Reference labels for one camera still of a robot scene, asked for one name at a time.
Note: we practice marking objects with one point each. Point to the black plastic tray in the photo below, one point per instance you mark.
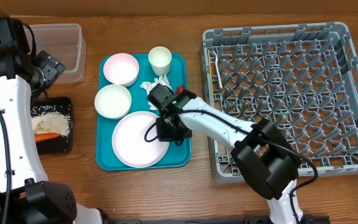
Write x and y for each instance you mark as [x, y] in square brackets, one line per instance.
[60, 144]

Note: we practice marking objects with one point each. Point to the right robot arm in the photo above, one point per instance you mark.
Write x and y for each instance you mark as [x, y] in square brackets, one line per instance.
[263, 156]

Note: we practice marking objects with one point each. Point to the white round plate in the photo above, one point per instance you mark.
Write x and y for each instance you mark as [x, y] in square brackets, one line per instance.
[128, 141]

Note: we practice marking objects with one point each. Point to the teal serving tray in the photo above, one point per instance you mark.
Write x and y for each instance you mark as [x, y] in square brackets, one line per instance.
[176, 156]

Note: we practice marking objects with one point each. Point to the orange carrot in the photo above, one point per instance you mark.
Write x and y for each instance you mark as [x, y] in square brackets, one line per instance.
[45, 136]

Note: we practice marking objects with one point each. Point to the red snack wrapper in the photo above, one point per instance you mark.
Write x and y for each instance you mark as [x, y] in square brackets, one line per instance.
[179, 89]

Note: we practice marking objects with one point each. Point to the wooden chopstick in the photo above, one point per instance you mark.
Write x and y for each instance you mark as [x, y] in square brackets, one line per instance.
[210, 70]

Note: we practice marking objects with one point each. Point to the grey dishwasher rack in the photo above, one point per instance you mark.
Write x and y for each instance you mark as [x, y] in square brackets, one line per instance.
[302, 77]

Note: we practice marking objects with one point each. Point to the crumpled white napkin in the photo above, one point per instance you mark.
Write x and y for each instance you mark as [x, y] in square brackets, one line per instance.
[163, 80]

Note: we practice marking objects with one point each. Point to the white bowl with peanuts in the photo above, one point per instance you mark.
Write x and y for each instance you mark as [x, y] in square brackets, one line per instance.
[113, 101]

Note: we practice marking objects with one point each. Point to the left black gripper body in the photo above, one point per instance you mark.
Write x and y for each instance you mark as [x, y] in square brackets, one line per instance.
[48, 70]

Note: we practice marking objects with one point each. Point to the clear plastic bin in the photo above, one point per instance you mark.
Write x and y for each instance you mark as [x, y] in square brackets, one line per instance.
[64, 53]

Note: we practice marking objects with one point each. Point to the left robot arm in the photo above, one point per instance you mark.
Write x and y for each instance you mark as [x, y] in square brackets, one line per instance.
[26, 194]

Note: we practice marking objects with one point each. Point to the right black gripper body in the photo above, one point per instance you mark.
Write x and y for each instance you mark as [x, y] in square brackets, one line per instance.
[166, 132]

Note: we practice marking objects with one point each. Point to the white bowl with scraps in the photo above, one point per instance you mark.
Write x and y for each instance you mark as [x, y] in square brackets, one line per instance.
[121, 69]

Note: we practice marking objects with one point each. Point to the peanuts and rice pile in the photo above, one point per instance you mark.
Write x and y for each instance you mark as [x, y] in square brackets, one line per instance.
[51, 119]

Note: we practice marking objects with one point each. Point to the white paper cup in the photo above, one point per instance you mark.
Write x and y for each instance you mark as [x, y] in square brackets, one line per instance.
[160, 59]

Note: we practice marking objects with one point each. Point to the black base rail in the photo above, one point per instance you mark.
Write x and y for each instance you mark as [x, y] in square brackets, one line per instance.
[308, 219]

